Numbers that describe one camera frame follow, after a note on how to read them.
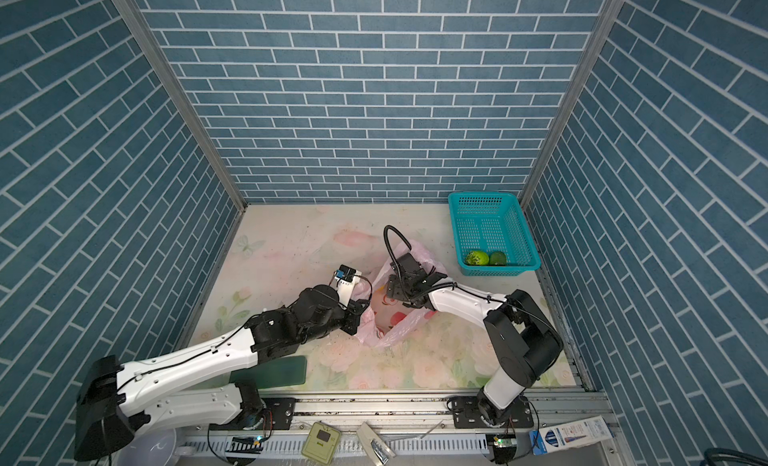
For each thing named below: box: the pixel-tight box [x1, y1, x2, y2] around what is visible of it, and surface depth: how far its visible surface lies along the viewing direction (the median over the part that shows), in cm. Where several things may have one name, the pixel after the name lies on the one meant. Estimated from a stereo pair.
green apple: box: [464, 250, 489, 266], surface depth 100 cm
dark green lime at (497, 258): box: [489, 251, 506, 266], surface depth 101 cm
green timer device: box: [301, 422, 341, 466], surface depth 70 cm
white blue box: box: [529, 415, 615, 456], surface depth 72 cm
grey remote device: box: [356, 421, 396, 466], surface depth 70 cm
